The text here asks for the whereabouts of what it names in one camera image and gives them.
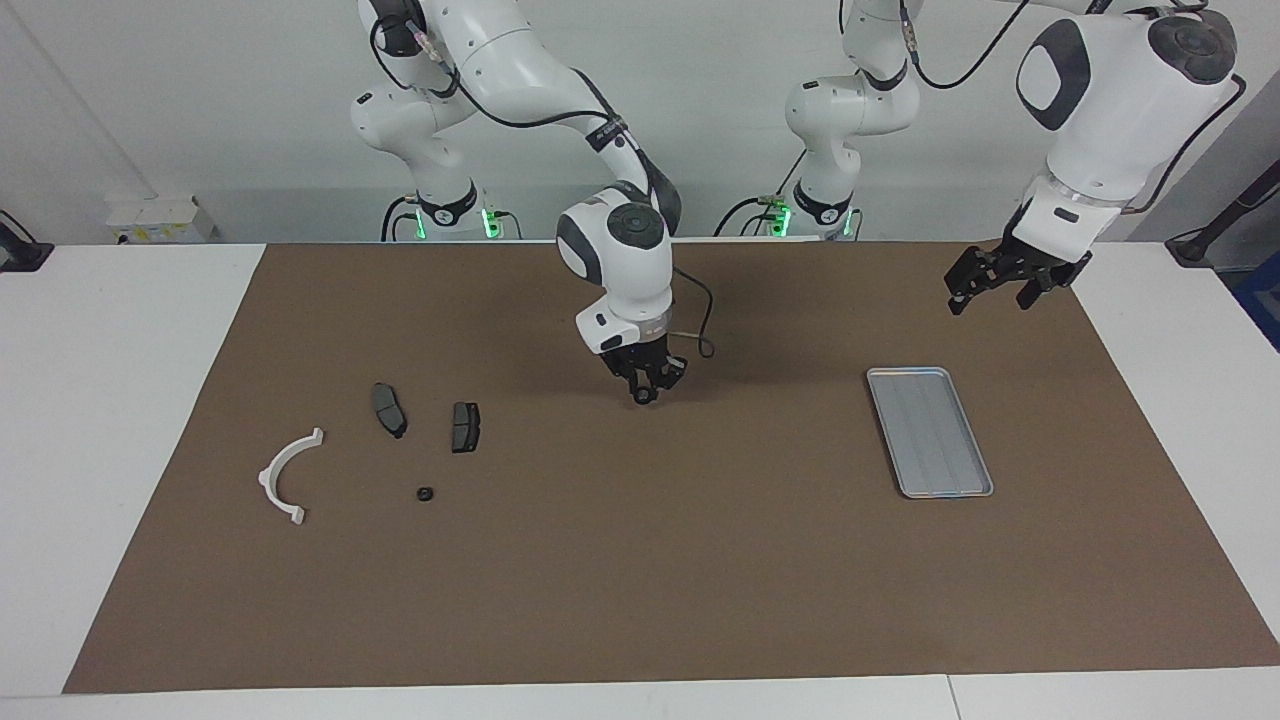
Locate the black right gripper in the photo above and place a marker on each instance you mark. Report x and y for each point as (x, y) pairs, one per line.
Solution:
(645, 362)

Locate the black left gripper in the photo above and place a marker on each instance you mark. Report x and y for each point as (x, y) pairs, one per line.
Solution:
(1045, 255)

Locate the large black bearing gear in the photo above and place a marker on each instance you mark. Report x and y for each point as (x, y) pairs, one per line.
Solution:
(645, 397)

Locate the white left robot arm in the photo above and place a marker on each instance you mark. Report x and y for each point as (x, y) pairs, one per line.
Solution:
(1120, 110)

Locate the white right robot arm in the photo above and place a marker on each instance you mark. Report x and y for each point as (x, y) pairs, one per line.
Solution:
(620, 260)

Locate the silver metal tray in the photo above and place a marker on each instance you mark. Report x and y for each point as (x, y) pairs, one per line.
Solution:
(930, 432)

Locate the brown table mat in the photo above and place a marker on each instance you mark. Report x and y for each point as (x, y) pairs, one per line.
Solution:
(650, 560)

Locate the rectangular dark grey brake pad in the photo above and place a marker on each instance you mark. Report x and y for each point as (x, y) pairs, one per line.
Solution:
(465, 428)

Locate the black angled stand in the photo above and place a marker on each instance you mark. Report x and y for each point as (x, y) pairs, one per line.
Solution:
(1215, 225)

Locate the blue box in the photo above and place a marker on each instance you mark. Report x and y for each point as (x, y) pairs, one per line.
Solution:
(1262, 300)

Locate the long dark grey brake pad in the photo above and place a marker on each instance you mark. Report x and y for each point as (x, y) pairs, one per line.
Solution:
(390, 412)

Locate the white semicircular plastic bracket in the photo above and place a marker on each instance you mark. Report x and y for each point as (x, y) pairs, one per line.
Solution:
(265, 482)

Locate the white wall power box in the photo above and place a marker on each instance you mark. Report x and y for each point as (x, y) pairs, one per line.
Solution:
(160, 220)

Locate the black clamp mount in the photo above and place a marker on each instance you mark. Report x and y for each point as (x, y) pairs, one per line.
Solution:
(22, 250)

